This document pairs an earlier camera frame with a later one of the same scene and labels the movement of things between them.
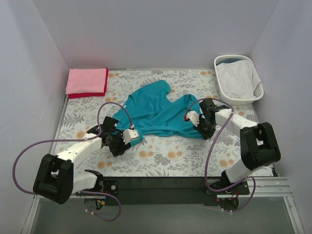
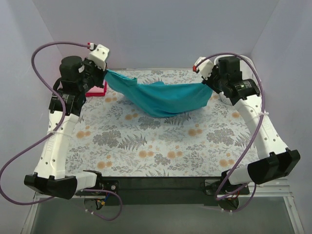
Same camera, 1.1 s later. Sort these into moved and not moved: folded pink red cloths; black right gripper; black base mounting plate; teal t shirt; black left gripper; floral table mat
Moved: black right gripper; black left gripper; teal t shirt
Not moved: folded pink red cloths; floral table mat; black base mounting plate
